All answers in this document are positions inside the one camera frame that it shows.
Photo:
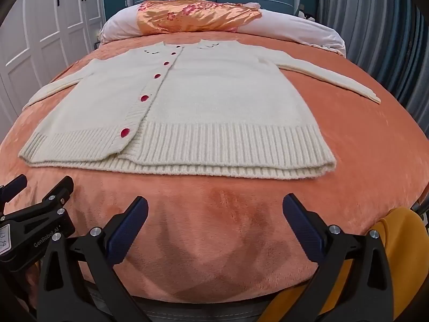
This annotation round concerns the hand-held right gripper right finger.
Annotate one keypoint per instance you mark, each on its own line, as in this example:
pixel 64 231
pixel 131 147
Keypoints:
pixel 301 228

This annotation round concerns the orange floral satin pillow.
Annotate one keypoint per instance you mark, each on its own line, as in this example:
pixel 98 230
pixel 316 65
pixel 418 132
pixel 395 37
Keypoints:
pixel 201 16

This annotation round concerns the white wardrobe doors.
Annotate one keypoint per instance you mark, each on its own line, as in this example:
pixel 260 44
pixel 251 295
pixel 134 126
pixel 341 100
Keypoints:
pixel 50 23

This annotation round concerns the grey curtain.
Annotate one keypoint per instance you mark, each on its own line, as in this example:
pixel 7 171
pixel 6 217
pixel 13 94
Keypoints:
pixel 385 23

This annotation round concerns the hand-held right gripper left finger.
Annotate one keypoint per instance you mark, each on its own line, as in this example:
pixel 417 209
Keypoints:
pixel 129 228

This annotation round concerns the cream knit cardigan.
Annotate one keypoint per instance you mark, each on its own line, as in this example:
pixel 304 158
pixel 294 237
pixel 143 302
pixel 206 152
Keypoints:
pixel 218 107

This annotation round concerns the orange plush blanket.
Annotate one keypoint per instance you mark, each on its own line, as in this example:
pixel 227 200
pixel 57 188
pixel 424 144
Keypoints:
pixel 218 241

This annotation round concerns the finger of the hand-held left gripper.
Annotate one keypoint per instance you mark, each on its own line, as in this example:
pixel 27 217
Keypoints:
pixel 15 186
pixel 57 191

